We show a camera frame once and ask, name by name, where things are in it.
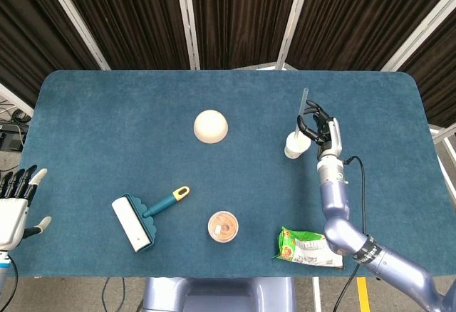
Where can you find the white paper cup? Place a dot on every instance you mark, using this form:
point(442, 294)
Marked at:
point(296, 145)

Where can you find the black power strip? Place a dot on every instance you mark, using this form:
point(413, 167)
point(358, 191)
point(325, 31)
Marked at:
point(10, 137)

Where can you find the beige upturned bowl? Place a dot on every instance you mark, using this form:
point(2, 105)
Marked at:
point(210, 126)

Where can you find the blue table mat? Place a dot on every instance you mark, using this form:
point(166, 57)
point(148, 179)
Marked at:
point(228, 169)

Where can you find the round brown lidded cup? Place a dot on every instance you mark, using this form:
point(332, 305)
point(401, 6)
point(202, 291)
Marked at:
point(223, 227)

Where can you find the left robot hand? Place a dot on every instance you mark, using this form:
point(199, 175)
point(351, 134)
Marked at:
point(12, 216)

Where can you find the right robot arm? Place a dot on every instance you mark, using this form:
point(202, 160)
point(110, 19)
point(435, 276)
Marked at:
point(360, 233)

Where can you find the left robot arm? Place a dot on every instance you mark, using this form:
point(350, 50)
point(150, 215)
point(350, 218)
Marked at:
point(3, 269)

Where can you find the green white snack bag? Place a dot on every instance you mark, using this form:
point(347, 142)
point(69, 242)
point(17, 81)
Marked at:
point(306, 249)

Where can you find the transparent plastic straw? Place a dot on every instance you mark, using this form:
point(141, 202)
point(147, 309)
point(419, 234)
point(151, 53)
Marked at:
point(301, 114)

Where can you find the white partition frame post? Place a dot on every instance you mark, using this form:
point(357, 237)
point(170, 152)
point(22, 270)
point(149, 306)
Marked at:
point(187, 18)
point(418, 28)
point(293, 18)
point(74, 18)

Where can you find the lavender robot base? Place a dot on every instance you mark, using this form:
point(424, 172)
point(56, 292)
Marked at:
point(217, 294)

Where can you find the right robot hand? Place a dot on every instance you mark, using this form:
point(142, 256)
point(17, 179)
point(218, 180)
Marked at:
point(326, 130)

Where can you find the dark brown curtain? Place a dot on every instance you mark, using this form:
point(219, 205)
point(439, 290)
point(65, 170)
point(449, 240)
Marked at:
point(231, 16)

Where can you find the teal lint roller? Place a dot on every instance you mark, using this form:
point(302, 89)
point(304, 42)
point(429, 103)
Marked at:
point(137, 221)

